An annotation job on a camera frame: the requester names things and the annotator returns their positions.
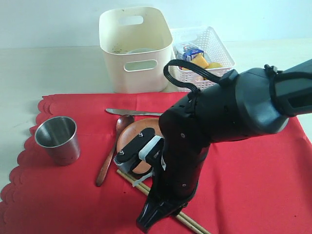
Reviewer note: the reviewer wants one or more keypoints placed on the red scalloped table cloth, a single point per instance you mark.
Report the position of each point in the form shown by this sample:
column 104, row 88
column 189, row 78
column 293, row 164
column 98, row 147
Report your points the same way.
column 262, row 185

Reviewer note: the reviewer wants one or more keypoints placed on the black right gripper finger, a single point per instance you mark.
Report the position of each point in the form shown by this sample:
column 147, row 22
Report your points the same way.
column 154, row 211

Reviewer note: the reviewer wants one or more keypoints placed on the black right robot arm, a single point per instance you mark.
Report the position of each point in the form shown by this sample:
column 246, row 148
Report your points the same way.
column 233, row 107

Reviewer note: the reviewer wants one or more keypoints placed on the white woven plastic basket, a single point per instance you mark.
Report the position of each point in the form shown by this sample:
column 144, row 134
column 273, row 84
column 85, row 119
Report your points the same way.
column 207, row 40

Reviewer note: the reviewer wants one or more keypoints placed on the stainless steel cup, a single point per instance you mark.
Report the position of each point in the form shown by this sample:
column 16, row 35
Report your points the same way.
column 58, row 136

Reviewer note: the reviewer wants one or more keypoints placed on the dark wooden spoon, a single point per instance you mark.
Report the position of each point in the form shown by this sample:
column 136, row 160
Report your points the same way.
column 122, row 123

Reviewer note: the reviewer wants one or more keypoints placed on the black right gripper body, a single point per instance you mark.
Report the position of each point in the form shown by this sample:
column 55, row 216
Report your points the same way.
column 177, row 171

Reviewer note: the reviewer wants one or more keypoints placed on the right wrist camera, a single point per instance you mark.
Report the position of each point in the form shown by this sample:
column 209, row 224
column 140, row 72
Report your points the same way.
column 145, row 146

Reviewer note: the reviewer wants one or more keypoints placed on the white ceramic bowl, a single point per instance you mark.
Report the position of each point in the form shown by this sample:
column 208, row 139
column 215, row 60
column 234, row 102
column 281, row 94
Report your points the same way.
column 140, row 65

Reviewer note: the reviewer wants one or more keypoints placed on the cream plastic tub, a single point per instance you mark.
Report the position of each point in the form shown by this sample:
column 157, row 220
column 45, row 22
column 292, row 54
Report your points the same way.
column 126, row 29

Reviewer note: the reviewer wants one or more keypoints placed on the silver table knife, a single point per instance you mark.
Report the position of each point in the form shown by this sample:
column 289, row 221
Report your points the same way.
column 131, row 112

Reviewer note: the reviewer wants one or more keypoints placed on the lower wooden chopstick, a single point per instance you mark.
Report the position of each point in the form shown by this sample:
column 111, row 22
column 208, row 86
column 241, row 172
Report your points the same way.
column 181, row 217

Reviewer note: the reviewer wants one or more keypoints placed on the blue white milk carton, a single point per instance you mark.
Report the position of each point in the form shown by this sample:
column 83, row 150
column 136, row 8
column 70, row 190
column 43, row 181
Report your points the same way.
column 187, row 51

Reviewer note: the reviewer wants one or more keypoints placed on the brown wooden plate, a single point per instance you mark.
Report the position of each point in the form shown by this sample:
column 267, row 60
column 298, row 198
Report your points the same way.
column 129, row 133

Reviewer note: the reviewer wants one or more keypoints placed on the yellow lemon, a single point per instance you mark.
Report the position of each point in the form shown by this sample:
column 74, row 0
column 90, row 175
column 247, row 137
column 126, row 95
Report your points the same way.
column 214, row 68

